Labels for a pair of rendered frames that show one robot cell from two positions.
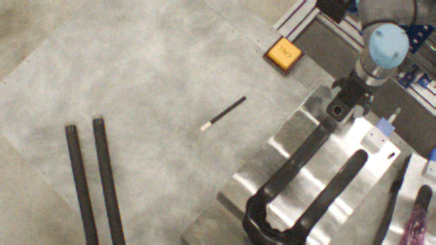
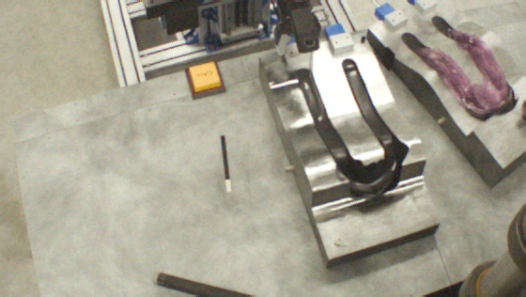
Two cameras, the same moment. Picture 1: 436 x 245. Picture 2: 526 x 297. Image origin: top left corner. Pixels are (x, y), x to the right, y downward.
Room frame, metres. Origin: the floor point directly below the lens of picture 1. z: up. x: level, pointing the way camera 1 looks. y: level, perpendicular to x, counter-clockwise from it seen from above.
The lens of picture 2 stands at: (-0.06, 0.55, 2.33)
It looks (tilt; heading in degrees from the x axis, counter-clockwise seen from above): 62 degrees down; 307
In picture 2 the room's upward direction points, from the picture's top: 2 degrees clockwise
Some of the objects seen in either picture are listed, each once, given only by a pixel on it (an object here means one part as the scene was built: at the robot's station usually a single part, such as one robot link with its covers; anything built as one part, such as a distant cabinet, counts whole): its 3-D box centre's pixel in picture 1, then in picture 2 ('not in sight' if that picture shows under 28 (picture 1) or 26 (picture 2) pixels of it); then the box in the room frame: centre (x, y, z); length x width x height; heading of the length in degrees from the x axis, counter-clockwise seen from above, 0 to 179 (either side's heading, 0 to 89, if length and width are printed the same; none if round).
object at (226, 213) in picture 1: (295, 193); (348, 138); (0.29, -0.20, 0.87); 0.50 x 0.26 x 0.14; 146
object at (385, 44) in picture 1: (383, 50); not in sight; (0.53, -0.30, 1.20); 0.09 x 0.08 x 0.11; 13
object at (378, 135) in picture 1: (384, 126); (333, 31); (0.48, -0.40, 0.89); 0.13 x 0.05 x 0.05; 146
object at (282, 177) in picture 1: (307, 188); (353, 120); (0.30, -0.22, 0.92); 0.35 x 0.16 x 0.09; 146
